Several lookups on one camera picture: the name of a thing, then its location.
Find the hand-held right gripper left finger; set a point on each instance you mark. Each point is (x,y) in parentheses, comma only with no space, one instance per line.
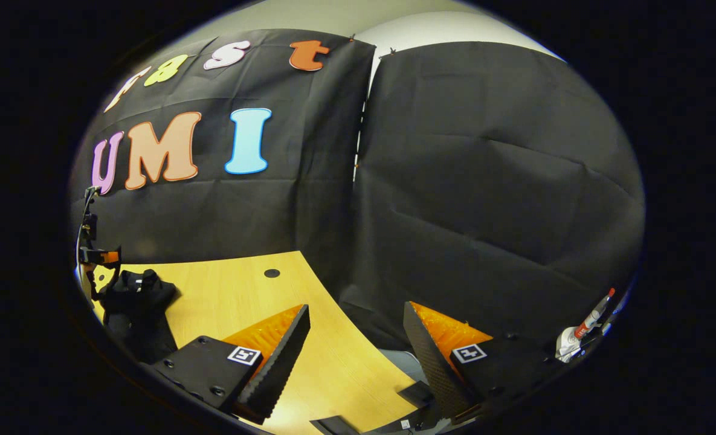
(209,368)

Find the white bottle red cap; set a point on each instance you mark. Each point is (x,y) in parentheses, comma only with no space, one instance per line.
(587,323)

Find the black garment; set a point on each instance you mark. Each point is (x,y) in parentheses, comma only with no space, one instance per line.
(140,314)

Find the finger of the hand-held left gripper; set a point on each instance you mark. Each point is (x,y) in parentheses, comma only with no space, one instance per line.
(105,257)

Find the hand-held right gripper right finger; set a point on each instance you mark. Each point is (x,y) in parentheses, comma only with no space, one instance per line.
(436,362)

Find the black backdrop cloth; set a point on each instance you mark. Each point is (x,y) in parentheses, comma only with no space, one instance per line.
(484,181)

